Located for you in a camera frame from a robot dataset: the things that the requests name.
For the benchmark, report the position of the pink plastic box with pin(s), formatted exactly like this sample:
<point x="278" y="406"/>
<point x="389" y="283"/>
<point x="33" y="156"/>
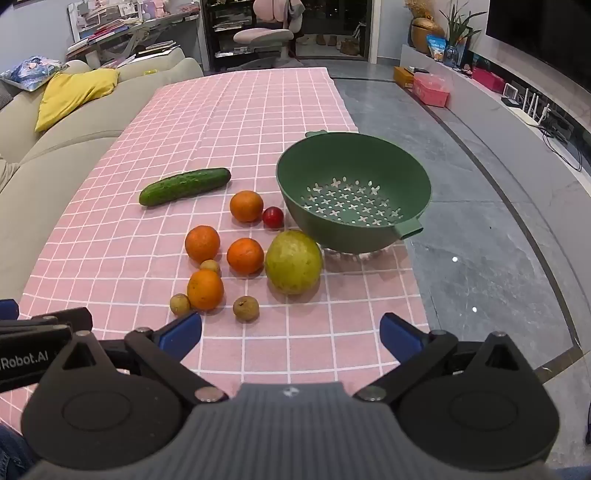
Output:
<point x="431" y="91"/>

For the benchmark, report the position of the white media console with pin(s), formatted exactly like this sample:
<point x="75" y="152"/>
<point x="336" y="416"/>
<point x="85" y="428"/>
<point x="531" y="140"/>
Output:
<point x="480" y="99"/>

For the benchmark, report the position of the green plastic colander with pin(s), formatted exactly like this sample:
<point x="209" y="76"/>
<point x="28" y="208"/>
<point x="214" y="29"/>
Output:
<point x="323" y="161"/>

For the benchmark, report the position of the magenta box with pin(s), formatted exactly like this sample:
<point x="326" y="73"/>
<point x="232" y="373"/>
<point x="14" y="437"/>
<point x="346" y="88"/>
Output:
<point x="488" y="79"/>

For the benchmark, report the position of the black television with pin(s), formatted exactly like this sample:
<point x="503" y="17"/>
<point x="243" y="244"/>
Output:
<point x="549" y="32"/>

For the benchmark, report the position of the beige sofa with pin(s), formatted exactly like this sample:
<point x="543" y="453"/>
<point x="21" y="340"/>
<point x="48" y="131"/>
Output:
<point x="41" y="184"/>

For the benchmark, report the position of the brown longan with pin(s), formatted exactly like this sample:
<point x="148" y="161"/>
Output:
<point x="245" y="309"/>
<point x="179" y="304"/>
<point x="211" y="266"/>

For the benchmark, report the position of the blue glass jar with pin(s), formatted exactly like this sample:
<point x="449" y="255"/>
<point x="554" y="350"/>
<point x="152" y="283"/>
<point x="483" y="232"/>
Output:
<point x="451" y="56"/>

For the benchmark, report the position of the small red plum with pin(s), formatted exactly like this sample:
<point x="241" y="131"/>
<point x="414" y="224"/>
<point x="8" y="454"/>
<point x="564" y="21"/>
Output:
<point x="273" y="217"/>

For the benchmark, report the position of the blue snack packet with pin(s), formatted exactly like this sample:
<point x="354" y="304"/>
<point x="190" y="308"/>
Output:
<point x="436" y="46"/>

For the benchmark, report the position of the dried flower bunch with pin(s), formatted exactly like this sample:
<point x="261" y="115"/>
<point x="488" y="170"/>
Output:
<point x="419" y="7"/>

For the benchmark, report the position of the orange box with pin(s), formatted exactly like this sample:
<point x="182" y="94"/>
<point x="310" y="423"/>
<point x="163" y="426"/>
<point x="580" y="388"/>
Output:
<point x="403" y="77"/>

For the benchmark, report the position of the pink office chair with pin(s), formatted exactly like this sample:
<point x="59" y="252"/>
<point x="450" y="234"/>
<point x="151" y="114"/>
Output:
<point x="263" y="34"/>

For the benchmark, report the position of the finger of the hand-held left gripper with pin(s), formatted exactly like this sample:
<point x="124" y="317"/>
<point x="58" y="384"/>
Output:
<point x="64" y="318"/>
<point x="8" y="309"/>

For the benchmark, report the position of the pink checked tablecloth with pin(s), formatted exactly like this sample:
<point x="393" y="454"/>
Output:
<point x="231" y="129"/>

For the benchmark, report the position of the black shelf unit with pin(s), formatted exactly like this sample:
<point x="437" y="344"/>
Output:
<point x="224" y="27"/>

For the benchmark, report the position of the person's jeans leg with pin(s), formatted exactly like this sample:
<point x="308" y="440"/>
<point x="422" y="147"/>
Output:
<point x="11" y="454"/>

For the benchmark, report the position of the grey hanging cloth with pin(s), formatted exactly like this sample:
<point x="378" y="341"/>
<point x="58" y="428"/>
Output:
<point x="293" y="14"/>

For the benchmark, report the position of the yellow pillow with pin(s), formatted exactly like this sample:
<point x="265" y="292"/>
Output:
<point x="69" y="94"/>

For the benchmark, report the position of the green potted plant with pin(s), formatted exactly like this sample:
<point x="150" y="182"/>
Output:
<point x="457" y="23"/>

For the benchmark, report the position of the gold vase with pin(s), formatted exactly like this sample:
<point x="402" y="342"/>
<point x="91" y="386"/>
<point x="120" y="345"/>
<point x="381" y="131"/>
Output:
<point x="425" y="34"/>

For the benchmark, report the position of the green cucumber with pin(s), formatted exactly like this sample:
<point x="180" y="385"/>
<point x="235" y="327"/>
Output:
<point x="184" y="186"/>

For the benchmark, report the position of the white router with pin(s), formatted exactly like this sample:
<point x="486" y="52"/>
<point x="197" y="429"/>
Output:
<point x="535" y="113"/>

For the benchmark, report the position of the blue printed pillow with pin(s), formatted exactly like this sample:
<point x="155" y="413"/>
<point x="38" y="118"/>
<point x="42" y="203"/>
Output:
<point x="30" y="74"/>

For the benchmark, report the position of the white picture frame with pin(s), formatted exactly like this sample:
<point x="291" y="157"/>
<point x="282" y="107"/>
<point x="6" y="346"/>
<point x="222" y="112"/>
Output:
<point x="510" y="94"/>

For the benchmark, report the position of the orange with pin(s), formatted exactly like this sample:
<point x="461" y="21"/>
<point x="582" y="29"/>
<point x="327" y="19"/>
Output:
<point x="205" y="290"/>
<point x="245" y="256"/>
<point x="247" y="206"/>
<point x="202" y="243"/>

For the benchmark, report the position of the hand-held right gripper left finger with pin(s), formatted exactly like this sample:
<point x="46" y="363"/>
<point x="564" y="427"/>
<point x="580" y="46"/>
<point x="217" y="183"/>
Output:
<point x="180" y="337"/>

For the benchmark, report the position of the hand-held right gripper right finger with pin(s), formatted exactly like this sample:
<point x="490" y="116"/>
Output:
<point x="399" y="337"/>

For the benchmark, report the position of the cluttered desk with books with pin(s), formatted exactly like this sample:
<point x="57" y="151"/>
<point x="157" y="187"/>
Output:
<point x="124" y="27"/>

